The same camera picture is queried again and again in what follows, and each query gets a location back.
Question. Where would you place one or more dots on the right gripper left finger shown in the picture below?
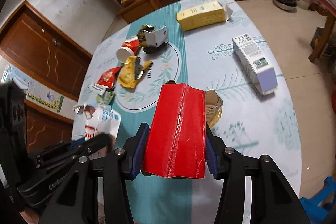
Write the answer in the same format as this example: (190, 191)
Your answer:
(139, 148)

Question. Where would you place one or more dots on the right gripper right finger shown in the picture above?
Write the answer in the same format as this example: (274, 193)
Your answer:
(212, 153)

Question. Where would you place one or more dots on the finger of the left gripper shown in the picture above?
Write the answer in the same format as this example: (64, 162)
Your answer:
(96, 147)

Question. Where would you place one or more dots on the red white torn bag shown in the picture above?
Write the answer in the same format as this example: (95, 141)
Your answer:
(92, 119)

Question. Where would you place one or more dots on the red rectangular box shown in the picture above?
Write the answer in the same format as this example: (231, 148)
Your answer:
(176, 146)

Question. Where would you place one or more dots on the red snack wrapper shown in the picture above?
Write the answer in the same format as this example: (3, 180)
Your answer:
(107, 80)

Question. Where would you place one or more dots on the white purple product box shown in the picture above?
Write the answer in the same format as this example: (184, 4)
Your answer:
(255, 63)

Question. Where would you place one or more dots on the yellow rectangular box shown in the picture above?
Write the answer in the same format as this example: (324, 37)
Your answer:
(203, 15)

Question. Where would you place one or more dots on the green white small wrapper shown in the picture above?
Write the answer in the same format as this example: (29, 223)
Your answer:
(106, 98)

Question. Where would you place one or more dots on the gold crumpled snack bag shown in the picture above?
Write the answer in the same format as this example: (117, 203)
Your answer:
(132, 72)

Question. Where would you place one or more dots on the red paper cup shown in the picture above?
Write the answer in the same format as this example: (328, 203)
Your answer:
(130, 47)

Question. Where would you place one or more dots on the dark crumpled wrapper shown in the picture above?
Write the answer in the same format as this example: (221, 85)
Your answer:
(152, 39)

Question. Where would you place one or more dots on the tree-print tablecloth with teal stripe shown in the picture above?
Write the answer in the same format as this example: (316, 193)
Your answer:
(204, 59)

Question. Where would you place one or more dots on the blue plastic stool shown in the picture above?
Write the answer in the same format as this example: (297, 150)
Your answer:
(321, 207)

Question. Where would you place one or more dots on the brown wooden door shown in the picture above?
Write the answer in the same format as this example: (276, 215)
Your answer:
(41, 50)

